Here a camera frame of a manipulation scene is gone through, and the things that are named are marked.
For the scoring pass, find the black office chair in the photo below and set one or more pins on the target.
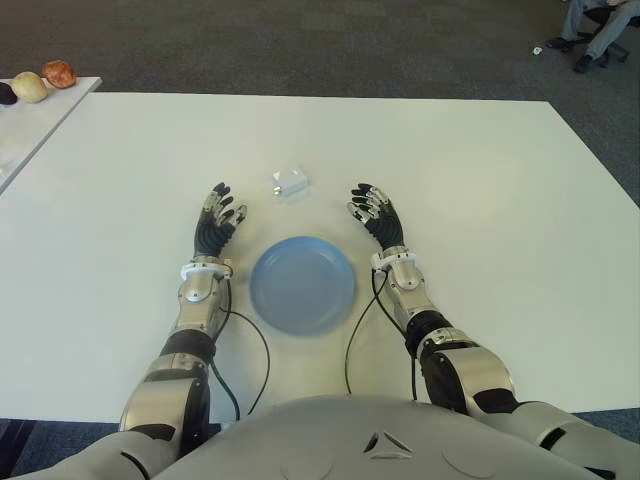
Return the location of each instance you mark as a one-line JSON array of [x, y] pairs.
[[595, 11]]

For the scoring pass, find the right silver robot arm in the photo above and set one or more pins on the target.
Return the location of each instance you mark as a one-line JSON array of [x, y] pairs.
[[465, 365]]

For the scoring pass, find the blue round plate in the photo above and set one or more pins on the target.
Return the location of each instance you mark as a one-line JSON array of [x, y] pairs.
[[302, 285]]

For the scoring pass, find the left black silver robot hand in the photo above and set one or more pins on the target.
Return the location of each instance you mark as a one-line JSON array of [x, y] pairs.
[[212, 235]]

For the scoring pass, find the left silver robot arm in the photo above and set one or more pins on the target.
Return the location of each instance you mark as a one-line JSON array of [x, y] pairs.
[[195, 300]]

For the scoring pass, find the grey robot torso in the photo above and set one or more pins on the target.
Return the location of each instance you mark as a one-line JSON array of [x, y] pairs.
[[325, 440]]

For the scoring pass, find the white cube charger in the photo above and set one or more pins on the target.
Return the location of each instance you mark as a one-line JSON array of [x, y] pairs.
[[292, 181]]

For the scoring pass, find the red brown fruit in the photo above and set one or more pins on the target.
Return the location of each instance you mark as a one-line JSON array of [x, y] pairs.
[[59, 74]]

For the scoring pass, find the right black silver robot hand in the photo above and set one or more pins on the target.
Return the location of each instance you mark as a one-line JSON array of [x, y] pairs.
[[387, 227]]

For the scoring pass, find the pale yellow fruit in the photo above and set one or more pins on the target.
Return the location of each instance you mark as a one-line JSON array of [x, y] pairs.
[[29, 86]]

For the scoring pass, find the seated person in grey trousers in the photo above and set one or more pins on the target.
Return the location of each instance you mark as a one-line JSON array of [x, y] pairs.
[[607, 35]]

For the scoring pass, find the dark purple fruit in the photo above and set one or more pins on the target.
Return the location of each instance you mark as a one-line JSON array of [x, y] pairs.
[[5, 94]]

